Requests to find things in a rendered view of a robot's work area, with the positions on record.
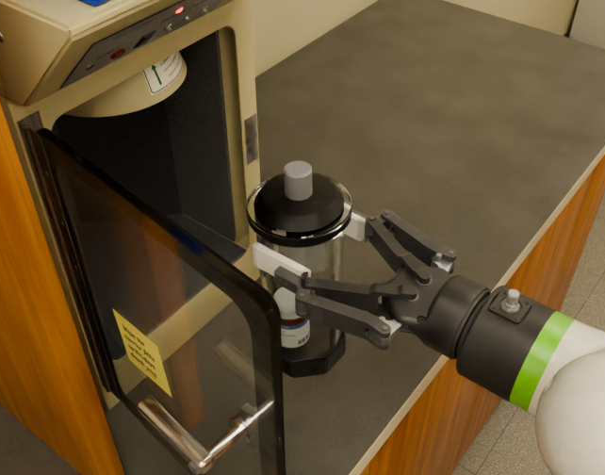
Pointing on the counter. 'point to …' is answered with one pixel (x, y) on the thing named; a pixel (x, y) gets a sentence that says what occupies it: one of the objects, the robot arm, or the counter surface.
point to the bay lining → (170, 144)
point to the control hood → (54, 38)
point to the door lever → (194, 452)
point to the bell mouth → (137, 90)
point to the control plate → (101, 52)
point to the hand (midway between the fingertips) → (302, 237)
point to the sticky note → (142, 352)
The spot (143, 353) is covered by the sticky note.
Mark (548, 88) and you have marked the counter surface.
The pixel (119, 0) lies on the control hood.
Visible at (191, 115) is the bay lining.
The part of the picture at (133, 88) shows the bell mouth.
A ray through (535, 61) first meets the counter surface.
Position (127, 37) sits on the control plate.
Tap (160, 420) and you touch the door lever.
